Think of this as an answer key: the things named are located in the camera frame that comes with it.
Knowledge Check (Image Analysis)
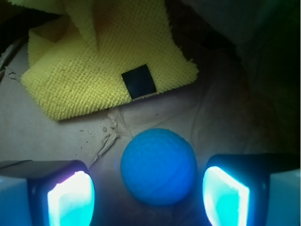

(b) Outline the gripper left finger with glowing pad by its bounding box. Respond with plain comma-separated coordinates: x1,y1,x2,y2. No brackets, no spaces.
0,160,95,226

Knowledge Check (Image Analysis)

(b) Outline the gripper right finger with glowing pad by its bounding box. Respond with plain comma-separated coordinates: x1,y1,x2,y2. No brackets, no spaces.
202,153,301,226

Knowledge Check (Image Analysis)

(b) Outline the blue textured ball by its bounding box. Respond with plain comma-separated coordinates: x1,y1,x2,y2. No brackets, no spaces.
120,129,197,206

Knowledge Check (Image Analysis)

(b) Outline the brown paper bag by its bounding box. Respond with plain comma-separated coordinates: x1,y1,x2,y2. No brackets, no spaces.
0,0,301,226

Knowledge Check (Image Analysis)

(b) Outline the yellow microfiber cloth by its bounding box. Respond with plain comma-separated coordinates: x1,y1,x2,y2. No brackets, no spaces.
12,0,198,121

